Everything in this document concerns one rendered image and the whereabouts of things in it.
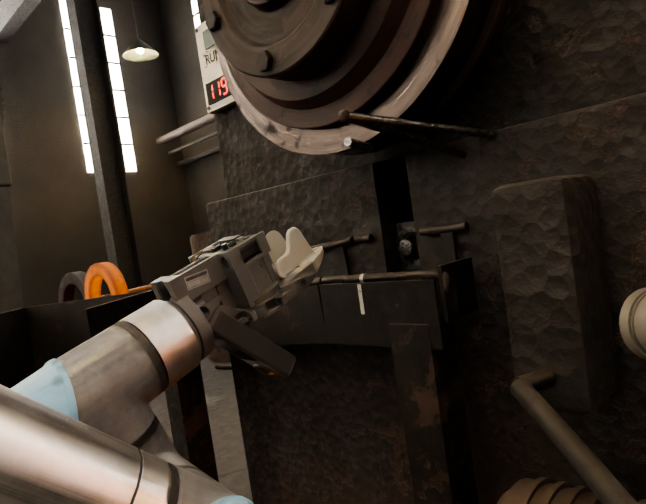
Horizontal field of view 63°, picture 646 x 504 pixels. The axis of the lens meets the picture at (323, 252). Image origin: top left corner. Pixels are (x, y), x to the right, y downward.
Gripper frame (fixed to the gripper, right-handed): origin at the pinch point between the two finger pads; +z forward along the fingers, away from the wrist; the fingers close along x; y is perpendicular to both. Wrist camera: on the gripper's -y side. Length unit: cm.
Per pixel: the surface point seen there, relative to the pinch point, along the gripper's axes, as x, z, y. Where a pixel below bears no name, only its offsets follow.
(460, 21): -18.9, 14.5, 19.4
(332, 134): 1.3, 12.3, 12.5
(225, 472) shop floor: 111, 26, -87
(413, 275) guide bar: -8.4, 6.2, -6.0
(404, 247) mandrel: 0.1, 17.5, -6.8
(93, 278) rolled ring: 92, 9, -3
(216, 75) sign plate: 42, 32, 29
